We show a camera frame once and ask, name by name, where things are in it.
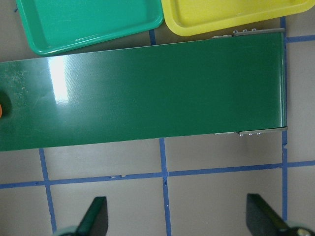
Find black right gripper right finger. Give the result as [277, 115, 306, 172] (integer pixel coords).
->
[246, 193, 290, 236]

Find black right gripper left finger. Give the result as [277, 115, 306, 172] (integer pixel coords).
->
[75, 196, 109, 236]

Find yellow plastic tray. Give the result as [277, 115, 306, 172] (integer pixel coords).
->
[161, 0, 315, 36]

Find green plastic tray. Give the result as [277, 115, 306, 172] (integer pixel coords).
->
[16, 0, 163, 56]

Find green conveyor belt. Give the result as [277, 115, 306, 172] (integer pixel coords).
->
[0, 29, 287, 151]

